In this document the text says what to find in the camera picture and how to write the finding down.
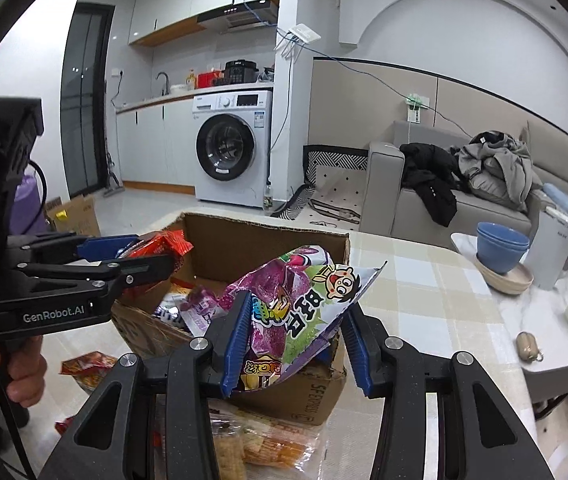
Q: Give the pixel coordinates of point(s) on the red container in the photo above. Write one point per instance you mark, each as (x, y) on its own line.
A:
(207, 79)

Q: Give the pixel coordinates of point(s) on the black patterned mat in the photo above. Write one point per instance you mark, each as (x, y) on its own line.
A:
(333, 188)

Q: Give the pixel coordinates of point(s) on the checked tablecloth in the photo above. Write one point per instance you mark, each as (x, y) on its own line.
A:
(429, 296)

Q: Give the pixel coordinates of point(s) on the beige plate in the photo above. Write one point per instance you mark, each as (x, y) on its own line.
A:
(512, 283)

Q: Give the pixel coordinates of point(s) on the clear bread pack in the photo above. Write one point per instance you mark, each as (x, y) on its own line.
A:
(268, 442)

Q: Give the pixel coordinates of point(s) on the range hood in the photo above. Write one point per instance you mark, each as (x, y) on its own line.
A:
(241, 16)

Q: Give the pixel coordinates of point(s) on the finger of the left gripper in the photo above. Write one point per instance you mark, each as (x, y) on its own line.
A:
(131, 272)
(93, 246)

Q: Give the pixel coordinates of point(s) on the purple grape candy bag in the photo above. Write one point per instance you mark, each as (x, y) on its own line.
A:
(297, 302)

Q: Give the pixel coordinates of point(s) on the white wall router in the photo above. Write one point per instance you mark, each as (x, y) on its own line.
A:
(302, 34)

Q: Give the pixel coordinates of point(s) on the kitchen faucet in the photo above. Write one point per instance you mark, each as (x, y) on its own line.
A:
(165, 88)

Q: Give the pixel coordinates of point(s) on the grey sofa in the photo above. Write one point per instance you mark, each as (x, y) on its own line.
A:
(392, 209)

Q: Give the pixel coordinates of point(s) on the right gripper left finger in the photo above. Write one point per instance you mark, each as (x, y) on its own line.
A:
(112, 436)

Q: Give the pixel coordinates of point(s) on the person's left hand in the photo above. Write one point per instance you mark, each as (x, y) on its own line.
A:
(26, 368)

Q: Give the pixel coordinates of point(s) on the blue stacked bowls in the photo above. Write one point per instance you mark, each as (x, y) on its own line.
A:
(500, 248)

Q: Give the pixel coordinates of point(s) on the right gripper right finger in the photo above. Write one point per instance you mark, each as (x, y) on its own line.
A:
(479, 434)

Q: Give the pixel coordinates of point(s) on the grey clothes pile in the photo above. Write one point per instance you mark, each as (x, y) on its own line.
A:
(498, 167)

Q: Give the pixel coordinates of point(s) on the white washing machine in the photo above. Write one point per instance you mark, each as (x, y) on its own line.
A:
(232, 146)

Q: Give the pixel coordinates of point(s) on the red chocolate cookie pack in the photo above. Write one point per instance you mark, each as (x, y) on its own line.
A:
(88, 370)

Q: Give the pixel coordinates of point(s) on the brown SF cardboard box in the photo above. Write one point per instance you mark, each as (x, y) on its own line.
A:
(226, 249)

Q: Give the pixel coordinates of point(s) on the beige earbud case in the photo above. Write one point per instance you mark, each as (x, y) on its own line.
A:
(527, 348)

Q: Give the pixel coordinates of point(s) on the white electric kettle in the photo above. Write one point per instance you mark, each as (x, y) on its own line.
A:
(547, 257)

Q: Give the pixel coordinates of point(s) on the clear cracker sandwich pack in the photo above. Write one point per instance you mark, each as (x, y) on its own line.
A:
(228, 446)

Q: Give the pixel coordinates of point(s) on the floor cardboard box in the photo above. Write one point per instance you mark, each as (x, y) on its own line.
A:
(77, 216)

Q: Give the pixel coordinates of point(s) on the white side table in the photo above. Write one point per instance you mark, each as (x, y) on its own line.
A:
(540, 312)

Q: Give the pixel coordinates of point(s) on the black rice cooker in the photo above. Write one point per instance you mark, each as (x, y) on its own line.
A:
(240, 72)

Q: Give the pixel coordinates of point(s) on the blue snack pack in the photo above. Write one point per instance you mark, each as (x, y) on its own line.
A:
(190, 310)

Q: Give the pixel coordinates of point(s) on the red cracker snack pack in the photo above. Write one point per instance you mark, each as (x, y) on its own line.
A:
(161, 243)

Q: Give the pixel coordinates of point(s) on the black jacket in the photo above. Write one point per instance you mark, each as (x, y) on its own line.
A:
(433, 174)

